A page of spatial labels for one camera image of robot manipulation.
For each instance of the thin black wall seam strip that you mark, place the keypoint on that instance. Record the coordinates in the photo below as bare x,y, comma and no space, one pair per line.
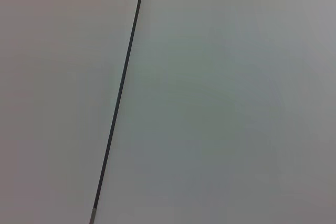
123,77

